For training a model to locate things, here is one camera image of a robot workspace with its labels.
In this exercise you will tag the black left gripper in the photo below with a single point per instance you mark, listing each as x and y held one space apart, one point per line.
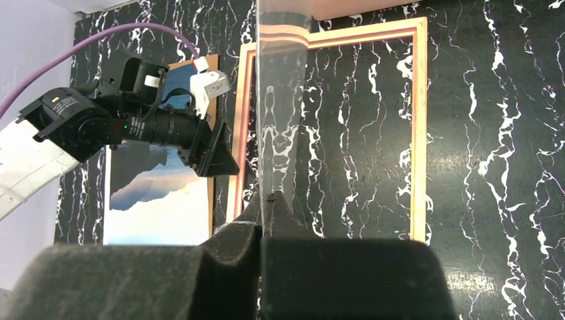
141 109

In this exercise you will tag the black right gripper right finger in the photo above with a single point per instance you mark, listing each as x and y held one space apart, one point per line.
306 277

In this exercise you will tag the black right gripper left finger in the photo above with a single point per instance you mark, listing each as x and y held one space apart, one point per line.
217 279

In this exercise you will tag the blue sky landscape photo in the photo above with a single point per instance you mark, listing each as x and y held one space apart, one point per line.
151 198

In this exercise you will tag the pink wooden picture frame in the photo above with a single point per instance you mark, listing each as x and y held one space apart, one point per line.
417 30

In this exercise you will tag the clear acrylic sheet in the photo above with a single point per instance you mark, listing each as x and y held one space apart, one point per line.
282 40

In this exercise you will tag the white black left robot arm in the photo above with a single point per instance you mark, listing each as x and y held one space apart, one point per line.
67 126

